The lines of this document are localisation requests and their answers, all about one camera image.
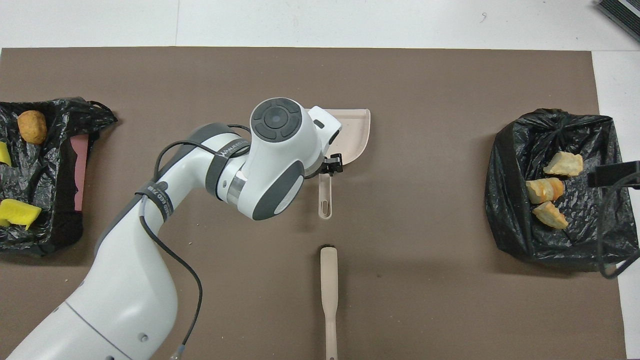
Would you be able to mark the plain yellow sponge piece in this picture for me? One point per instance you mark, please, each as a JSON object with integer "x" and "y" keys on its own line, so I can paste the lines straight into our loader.
{"x": 4, "y": 154}
{"x": 19, "y": 212}

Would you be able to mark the large brown table mat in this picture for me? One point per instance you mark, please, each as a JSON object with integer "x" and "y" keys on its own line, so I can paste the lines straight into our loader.
{"x": 400, "y": 300}

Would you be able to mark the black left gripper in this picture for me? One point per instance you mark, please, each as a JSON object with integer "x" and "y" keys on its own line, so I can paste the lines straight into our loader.
{"x": 333, "y": 164}

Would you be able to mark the pink plastic bin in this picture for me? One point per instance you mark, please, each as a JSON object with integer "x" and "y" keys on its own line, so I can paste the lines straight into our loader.
{"x": 81, "y": 175}

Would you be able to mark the beige hand brush black bristles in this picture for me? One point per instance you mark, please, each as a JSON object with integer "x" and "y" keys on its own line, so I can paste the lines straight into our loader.
{"x": 329, "y": 280}

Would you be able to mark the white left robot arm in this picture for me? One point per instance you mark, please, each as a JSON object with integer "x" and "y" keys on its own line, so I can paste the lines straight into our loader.
{"x": 125, "y": 300}

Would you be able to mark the pale bread chunk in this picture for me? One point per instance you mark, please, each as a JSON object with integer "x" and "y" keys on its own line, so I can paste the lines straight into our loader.
{"x": 564, "y": 164}

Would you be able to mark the black plastic trash bag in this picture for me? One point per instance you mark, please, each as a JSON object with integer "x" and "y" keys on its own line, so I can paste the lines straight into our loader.
{"x": 50, "y": 200}
{"x": 515, "y": 220}

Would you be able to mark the dark grey ribbed device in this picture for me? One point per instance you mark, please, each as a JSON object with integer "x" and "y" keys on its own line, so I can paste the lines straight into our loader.
{"x": 622, "y": 11}

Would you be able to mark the striped croissant roll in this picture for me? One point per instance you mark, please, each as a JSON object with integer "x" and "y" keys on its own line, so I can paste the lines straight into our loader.
{"x": 545, "y": 191}
{"x": 550, "y": 216}

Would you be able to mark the beige plastic dustpan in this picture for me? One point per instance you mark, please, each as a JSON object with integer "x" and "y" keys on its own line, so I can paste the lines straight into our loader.
{"x": 356, "y": 135}

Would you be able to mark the brown peanut-shaped bread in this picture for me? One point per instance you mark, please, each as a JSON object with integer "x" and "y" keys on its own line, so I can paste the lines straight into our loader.
{"x": 32, "y": 127}

